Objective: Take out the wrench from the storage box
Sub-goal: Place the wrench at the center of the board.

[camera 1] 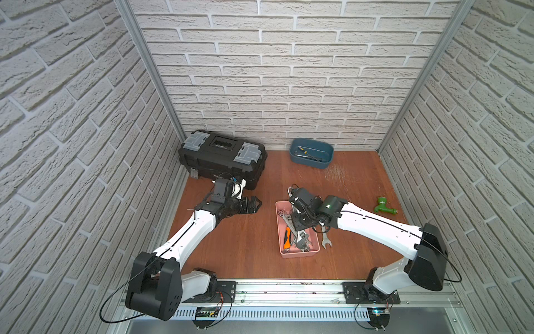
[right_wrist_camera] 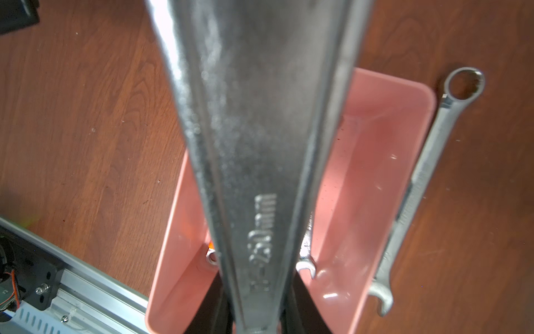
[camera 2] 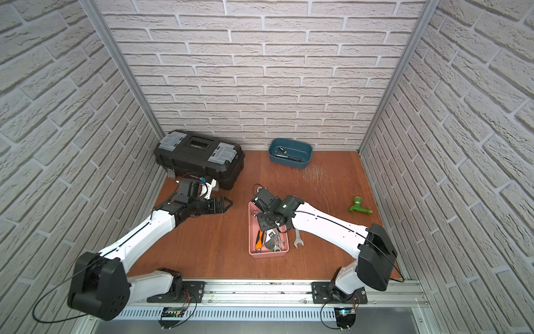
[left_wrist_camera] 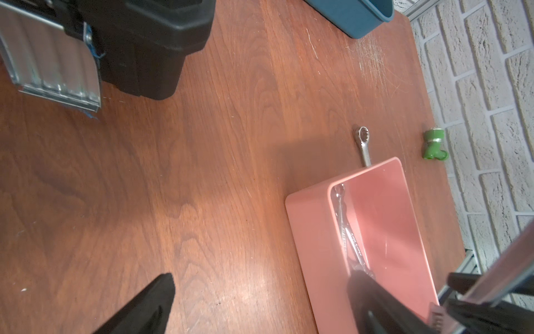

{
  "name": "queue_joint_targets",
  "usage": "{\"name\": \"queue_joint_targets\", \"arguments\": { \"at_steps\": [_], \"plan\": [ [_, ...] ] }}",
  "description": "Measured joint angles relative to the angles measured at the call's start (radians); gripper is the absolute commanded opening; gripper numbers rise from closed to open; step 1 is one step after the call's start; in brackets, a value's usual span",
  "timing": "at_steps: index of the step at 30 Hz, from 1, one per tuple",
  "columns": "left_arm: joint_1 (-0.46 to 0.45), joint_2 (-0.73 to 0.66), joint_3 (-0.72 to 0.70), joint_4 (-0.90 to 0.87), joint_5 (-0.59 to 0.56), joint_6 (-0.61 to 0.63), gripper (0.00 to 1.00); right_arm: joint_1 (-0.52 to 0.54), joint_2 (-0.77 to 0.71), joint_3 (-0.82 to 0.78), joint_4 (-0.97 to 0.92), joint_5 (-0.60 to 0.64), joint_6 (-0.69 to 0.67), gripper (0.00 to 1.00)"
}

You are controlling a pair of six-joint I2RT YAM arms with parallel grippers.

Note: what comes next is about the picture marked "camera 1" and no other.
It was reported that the green toy drill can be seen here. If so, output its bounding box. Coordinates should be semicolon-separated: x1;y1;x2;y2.
374;196;399;215

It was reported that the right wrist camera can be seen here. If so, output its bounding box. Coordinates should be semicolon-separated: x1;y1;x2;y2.
288;187;323;215

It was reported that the pink plastic storage box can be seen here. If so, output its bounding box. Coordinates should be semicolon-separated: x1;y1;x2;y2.
275;201;321;259

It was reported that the large silver combination wrench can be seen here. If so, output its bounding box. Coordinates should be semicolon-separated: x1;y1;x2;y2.
321;226;332;249

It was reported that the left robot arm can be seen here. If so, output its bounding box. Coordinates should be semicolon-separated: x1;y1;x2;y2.
125;178;261;321

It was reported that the silver adjustable wrench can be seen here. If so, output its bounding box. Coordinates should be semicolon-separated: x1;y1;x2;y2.
282;214;310;252

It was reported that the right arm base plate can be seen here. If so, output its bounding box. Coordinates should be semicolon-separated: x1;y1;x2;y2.
342;281;401;305

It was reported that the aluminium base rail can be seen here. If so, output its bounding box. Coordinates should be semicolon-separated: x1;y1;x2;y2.
116;278;464;310

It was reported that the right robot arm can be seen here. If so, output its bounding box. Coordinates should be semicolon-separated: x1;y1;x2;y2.
289;194;448;301

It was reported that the screwdriver in teal bin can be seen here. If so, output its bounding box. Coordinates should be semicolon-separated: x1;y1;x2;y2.
295;146;323;162

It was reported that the left controller board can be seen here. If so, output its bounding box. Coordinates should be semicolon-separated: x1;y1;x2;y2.
193;306;221;329

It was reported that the right controller board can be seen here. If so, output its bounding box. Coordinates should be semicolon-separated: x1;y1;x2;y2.
367;308;390;331

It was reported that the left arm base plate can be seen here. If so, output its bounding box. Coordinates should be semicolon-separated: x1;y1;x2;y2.
185;281;237;303

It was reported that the controller board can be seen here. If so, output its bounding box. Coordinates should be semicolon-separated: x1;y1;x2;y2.
193;306;221;329
367;308;390;331

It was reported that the black plastic toolbox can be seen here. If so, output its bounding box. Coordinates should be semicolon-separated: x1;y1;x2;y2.
178;130;268;190

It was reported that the teal plastic bin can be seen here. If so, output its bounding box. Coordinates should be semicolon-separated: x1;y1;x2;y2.
289;138;334;169

